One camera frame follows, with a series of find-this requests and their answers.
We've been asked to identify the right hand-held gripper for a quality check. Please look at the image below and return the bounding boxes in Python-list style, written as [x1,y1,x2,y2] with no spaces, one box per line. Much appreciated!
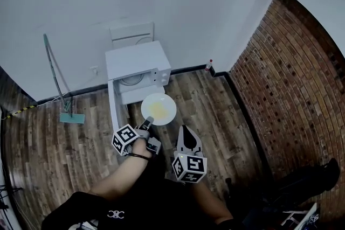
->
[171,124,208,184]

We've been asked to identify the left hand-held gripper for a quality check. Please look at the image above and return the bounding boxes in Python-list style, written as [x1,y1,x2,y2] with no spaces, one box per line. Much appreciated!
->
[112,116,162,157]

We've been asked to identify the yellow food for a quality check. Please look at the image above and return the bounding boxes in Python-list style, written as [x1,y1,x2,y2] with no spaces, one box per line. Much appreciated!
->
[147,102,168,119]

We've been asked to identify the white plate of food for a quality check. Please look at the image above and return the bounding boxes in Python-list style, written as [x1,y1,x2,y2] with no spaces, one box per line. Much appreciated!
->
[140,93,177,127]

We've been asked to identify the white microwave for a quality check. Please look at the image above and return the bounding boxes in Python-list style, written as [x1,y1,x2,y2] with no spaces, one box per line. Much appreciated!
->
[104,40,173,130]

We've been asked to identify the person's left forearm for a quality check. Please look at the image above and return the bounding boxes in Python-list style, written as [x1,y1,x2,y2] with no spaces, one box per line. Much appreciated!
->
[88,139,152,202]

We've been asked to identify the person's right forearm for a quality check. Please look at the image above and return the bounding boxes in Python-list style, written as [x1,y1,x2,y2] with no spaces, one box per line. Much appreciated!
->
[188,182,234,222]

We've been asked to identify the white microwave stand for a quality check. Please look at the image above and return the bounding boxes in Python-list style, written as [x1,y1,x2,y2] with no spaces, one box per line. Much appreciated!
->
[119,85,166,106]

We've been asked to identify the black wristband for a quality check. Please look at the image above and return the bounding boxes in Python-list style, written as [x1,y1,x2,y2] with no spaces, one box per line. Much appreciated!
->
[126,151,150,162]

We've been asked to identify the green flat mop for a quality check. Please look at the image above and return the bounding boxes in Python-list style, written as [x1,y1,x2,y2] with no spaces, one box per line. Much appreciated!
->
[43,33,85,126]

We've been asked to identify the person's black shirt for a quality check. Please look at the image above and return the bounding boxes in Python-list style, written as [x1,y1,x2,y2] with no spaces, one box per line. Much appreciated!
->
[40,177,245,230]

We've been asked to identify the white cardboard box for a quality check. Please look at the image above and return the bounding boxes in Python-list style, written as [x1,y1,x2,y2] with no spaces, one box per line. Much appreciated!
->
[109,21,155,50]

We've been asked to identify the black bag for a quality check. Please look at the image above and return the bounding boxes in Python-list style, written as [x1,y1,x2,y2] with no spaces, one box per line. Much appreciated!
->
[226,157,341,227]

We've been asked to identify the yellow black striped tape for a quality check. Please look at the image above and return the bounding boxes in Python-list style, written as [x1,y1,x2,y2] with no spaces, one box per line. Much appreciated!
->
[7,105,36,119]

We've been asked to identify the white metal stand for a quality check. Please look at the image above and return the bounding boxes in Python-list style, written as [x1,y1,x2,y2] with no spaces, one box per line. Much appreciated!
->
[279,202,319,230]

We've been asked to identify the white cable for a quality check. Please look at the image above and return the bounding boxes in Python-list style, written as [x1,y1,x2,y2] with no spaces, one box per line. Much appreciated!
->
[36,90,73,107]

